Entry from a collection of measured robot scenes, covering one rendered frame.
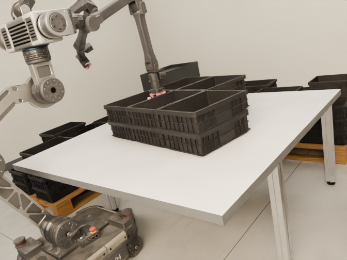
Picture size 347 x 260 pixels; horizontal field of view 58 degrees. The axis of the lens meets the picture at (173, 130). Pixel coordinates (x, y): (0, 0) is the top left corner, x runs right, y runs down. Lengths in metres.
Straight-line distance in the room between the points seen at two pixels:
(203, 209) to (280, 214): 0.67
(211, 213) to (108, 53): 4.91
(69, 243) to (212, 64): 4.33
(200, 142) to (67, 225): 0.92
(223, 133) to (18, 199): 1.18
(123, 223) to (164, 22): 4.71
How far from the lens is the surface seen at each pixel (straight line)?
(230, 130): 1.66
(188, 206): 1.16
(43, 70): 1.90
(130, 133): 1.99
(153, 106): 2.03
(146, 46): 2.07
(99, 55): 5.67
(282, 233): 1.79
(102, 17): 1.84
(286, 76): 5.16
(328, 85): 3.23
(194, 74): 3.99
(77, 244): 2.02
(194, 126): 1.50
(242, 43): 5.35
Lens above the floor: 1.29
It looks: 17 degrees down
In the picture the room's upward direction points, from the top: 12 degrees counter-clockwise
